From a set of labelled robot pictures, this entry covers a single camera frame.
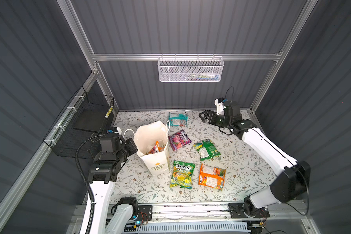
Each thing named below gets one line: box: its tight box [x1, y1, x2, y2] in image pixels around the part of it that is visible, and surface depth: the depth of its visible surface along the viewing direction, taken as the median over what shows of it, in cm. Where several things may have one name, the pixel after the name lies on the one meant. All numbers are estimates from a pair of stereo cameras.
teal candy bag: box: [168, 112, 189, 127], surface depth 114 cm
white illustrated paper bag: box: [123, 119, 171, 176], surface depth 80 cm
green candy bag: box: [193, 139, 221, 161], surface depth 95 cm
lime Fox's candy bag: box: [169, 160, 196, 190], surface depth 85 cm
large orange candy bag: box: [197, 162, 227, 192], surface depth 85 cm
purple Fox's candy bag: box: [168, 129, 193, 152], surface depth 101 cm
